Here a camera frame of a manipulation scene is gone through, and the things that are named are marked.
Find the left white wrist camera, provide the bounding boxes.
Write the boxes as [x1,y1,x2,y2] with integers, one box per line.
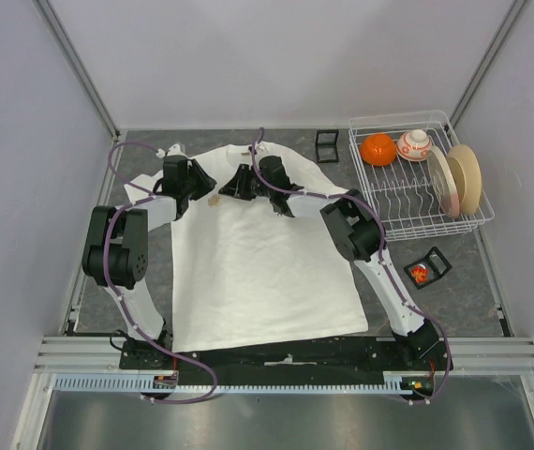
[156,142,187,158]

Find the red orange brooch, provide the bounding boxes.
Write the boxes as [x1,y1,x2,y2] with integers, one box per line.
[410,264,430,284]

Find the black square box near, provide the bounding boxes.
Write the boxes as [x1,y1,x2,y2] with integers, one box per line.
[404,246,452,290]

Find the beige plate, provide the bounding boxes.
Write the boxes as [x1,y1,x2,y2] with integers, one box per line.
[447,144,483,216]

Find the white plate pink rim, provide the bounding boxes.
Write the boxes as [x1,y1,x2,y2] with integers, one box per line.
[426,146,460,218]

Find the white wire dish rack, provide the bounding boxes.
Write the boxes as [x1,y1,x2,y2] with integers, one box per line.
[349,110,495,241]

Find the white bowl orange circles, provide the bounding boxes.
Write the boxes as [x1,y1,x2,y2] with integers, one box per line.
[396,129,433,162]

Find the black square box far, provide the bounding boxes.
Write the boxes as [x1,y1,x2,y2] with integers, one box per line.
[315,129,339,164]

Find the purple cable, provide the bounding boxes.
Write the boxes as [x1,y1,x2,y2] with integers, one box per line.
[100,140,219,405]
[250,127,452,407]

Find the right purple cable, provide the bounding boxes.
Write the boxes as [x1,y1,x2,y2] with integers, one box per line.
[250,127,452,407]

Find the black square box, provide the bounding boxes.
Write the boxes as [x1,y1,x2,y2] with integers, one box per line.
[315,129,339,164]
[404,246,452,290]

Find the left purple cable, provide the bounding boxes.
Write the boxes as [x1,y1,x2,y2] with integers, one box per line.
[100,140,219,405]

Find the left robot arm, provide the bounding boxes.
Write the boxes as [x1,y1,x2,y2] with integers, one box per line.
[82,152,218,368]

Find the white t-shirt with flower print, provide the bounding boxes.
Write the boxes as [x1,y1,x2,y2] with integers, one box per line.
[123,140,369,353]

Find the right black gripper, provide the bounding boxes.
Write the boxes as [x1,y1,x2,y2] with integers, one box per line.
[218,165,273,202]

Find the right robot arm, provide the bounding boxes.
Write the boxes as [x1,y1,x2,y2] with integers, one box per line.
[219,156,449,369]

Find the light blue cable duct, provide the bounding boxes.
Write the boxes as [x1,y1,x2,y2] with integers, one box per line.
[52,374,433,395]

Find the aluminium frame rail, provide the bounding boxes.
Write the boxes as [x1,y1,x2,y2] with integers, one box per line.
[35,336,534,376]

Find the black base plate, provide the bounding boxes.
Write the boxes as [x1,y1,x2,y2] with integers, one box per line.
[118,335,452,405]

